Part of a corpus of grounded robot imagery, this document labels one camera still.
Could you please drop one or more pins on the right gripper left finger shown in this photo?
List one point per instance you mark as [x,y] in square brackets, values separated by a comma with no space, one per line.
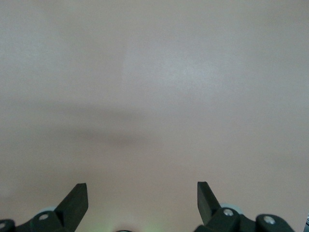
[72,205]

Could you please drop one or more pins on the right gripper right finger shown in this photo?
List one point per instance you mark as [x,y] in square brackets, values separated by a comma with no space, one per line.
[208,205]

